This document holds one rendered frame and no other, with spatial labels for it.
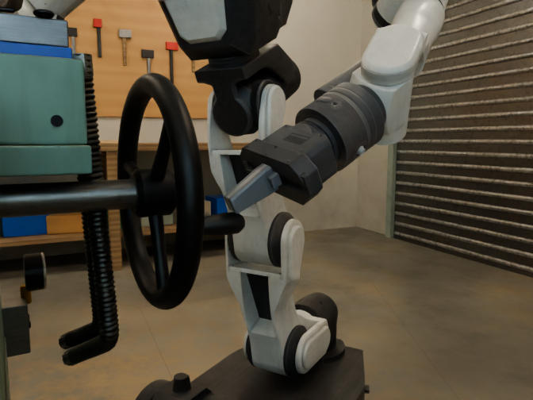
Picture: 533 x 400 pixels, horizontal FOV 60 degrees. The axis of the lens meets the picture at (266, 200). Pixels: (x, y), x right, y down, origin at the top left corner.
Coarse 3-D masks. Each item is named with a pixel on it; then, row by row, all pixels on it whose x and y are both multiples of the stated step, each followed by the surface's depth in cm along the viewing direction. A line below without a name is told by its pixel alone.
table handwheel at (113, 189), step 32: (128, 96) 60; (160, 96) 49; (128, 128) 64; (192, 128) 47; (128, 160) 67; (160, 160) 53; (192, 160) 46; (0, 192) 48; (32, 192) 50; (64, 192) 51; (96, 192) 53; (128, 192) 55; (160, 192) 55; (192, 192) 45; (128, 224) 67; (160, 224) 57; (192, 224) 46; (128, 256) 65; (160, 256) 56; (192, 256) 47; (160, 288) 55
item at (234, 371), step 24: (312, 312) 145; (336, 312) 155; (240, 360) 149; (336, 360) 149; (360, 360) 149; (168, 384) 126; (192, 384) 126; (216, 384) 134; (240, 384) 134; (264, 384) 134; (288, 384) 134; (312, 384) 134; (336, 384) 134; (360, 384) 134
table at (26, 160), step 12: (0, 156) 44; (12, 156) 44; (24, 156) 45; (36, 156) 46; (48, 156) 46; (60, 156) 47; (72, 156) 47; (84, 156) 48; (0, 168) 44; (12, 168) 45; (24, 168) 45; (36, 168) 46; (48, 168) 46; (60, 168) 47; (72, 168) 47; (84, 168) 48
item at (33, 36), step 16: (0, 16) 45; (16, 16) 46; (0, 32) 46; (16, 32) 46; (32, 32) 47; (48, 32) 48; (64, 32) 48; (0, 48) 46; (16, 48) 46; (32, 48) 47; (48, 48) 48; (64, 48) 48
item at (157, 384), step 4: (156, 380) 131; (160, 380) 131; (164, 380) 132; (148, 384) 129; (152, 384) 129; (156, 384) 129; (160, 384) 129; (164, 384) 129; (144, 388) 127; (148, 388) 127; (152, 388) 127; (156, 388) 127; (140, 392) 126; (144, 392) 126; (148, 392) 126; (152, 392) 125; (140, 396) 125; (144, 396) 125; (148, 396) 124; (152, 396) 124
